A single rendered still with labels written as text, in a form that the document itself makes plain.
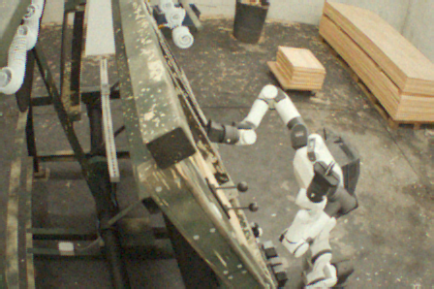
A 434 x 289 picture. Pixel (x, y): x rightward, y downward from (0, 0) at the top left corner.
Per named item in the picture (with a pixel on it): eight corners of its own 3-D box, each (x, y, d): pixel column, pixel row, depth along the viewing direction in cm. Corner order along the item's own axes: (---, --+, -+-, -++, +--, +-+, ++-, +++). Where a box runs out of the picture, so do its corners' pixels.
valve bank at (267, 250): (286, 301, 229) (299, 278, 215) (263, 306, 225) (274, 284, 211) (260, 241, 267) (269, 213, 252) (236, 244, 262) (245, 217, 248)
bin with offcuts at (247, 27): (268, 46, 628) (276, 8, 590) (233, 44, 614) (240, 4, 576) (257, 32, 667) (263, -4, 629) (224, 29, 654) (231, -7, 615)
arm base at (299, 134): (294, 141, 238) (311, 129, 235) (303, 161, 232) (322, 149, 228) (283, 131, 225) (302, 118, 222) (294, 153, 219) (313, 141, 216)
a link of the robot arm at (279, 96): (278, 79, 236) (299, 111, 225) (282, 92, 248) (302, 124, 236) (259, 88, 237) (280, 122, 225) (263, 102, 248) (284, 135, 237)
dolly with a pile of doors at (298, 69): (320, 98, 532) (326, 70, 507) (280, 96, 518) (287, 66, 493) (301, 73, 578) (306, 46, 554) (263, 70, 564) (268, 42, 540)
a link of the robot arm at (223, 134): (199, 136, 232) (221, 140, 237) (203, 148, 225) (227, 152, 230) (208, 114, 226) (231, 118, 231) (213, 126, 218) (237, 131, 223)
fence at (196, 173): (259, 280, 204) (266, 276, 204) (168, 147, 141) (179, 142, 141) (256, 272, 207) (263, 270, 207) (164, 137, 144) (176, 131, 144)
